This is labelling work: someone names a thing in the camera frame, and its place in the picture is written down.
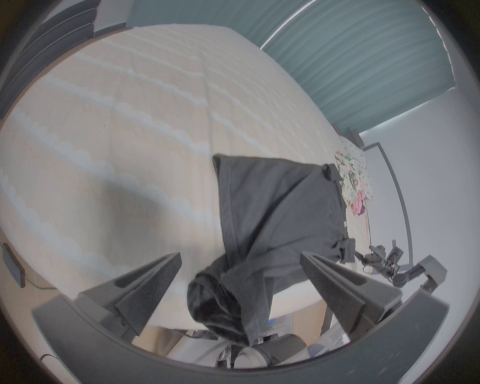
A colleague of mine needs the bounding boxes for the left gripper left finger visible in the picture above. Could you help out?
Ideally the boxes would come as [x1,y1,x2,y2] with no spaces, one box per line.
[77,252,183,337]

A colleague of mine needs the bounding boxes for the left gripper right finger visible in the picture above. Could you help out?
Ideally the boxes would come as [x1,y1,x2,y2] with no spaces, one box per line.
[300,251,404,335]

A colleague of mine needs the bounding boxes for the black shorts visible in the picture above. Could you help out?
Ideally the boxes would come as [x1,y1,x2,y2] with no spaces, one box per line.
[187,154,357,347]

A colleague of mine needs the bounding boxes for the dark grey flat box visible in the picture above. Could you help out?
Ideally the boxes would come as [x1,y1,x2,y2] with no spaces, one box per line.
[2,243,27,289]

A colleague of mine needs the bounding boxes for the bed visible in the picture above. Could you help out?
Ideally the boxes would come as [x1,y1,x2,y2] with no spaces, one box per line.
[0,24,415,332]

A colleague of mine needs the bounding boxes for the pink garment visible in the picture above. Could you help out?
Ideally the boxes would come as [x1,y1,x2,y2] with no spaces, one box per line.
[350,191,367,217]

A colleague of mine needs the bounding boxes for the white printed pillow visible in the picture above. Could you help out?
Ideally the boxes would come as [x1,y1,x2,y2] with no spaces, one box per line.
[337,135,376,201]

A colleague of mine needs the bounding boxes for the grey bedside table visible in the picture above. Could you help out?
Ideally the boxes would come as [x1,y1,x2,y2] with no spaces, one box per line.
[332,124,363,148]

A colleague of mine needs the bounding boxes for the blue-green curtain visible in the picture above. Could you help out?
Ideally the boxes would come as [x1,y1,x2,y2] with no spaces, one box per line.
[127,0,313,49]
[262,0,457,132]

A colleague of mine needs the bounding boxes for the dark grey chest of drawers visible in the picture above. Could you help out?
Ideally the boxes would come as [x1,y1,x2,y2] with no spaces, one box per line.
[0,0,98,117]

